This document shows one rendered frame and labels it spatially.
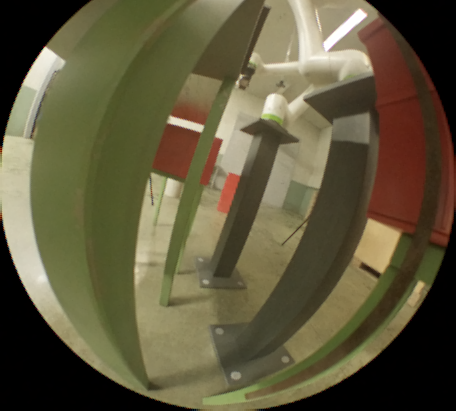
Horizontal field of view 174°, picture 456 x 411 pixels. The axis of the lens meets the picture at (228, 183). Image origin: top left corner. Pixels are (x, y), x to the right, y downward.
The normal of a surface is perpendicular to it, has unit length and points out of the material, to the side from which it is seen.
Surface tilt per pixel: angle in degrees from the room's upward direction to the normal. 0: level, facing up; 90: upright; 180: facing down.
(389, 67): 90
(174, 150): 90
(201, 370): 0
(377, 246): 90
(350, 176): 90
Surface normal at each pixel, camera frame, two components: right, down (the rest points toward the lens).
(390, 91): -0.94, -0.30
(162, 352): 0.32, -0.95
